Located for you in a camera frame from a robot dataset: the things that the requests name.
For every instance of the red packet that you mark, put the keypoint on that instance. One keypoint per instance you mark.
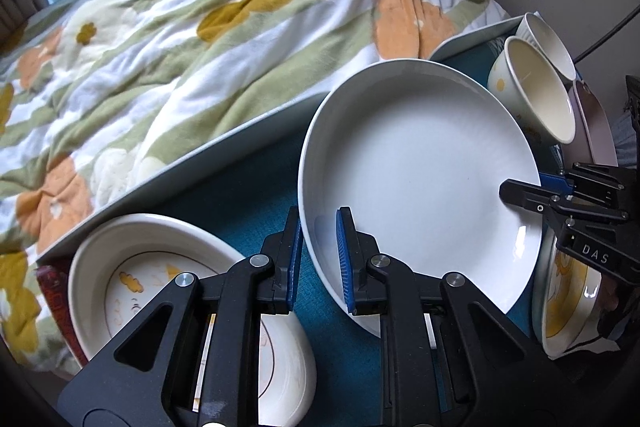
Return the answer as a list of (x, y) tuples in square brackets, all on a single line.
[(55, 302)]

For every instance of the pink plate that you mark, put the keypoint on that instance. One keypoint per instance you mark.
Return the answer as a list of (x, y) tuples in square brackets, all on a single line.
[(595, 122)]

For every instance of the floral blanket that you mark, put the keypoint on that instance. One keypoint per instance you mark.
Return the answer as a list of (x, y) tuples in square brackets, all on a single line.
[(200, 57)]

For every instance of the oval dish with yellow print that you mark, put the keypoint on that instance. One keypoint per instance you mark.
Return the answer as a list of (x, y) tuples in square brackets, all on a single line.
[(150, 267)]

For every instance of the yellow printed plate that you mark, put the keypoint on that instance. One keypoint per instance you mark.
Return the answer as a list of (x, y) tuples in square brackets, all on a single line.
[(560, 307)]

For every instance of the cream bowl with yellow print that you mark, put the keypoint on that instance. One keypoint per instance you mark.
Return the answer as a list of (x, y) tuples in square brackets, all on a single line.
[(540, 92)]

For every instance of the large white plate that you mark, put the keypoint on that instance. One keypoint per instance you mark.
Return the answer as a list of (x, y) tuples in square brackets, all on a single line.
[(425, 157)]

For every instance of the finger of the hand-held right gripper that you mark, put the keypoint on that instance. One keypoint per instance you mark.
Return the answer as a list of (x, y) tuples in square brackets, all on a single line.
[(555, 183), (530, 199)]

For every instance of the white ribbed bowl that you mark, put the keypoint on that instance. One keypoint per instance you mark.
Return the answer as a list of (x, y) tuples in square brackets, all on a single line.
[(547, 39)]

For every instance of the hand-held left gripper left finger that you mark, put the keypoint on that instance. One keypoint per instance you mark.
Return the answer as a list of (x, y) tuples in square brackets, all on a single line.
[(295, 257)]

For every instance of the person's right hand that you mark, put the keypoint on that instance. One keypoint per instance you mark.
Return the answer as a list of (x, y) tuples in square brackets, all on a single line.
[(609, 302)]

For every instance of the teal tablecloth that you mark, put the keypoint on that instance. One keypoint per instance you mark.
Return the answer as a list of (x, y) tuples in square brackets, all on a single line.
[(250, 207)]

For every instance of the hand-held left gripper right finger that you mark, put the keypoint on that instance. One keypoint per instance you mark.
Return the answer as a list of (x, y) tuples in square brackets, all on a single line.
[(345, 257)]

